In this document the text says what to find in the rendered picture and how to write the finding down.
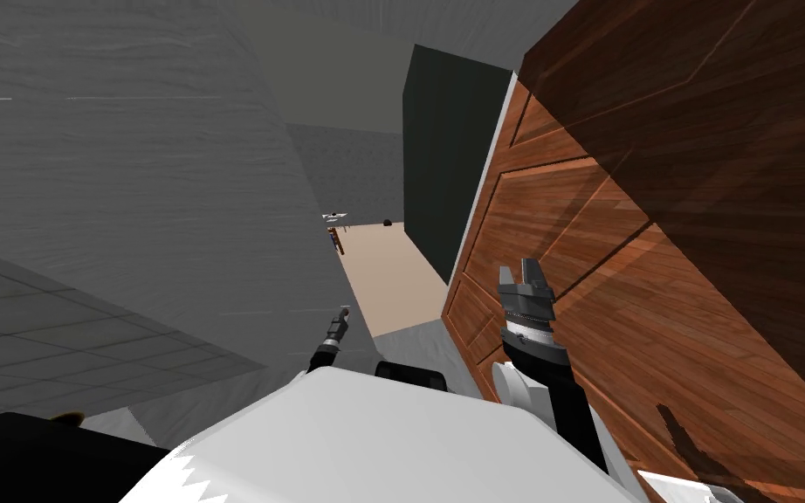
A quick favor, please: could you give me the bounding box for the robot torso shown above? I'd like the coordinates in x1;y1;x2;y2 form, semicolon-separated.
119;360;645;503

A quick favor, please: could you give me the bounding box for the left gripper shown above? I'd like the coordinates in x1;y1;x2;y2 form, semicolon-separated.
328;307;352;345

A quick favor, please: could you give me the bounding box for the brown wooden door leaf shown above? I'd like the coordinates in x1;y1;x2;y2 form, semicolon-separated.
440;0;805;503

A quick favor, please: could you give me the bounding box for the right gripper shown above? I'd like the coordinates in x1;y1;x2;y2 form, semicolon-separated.
497;258;558;327

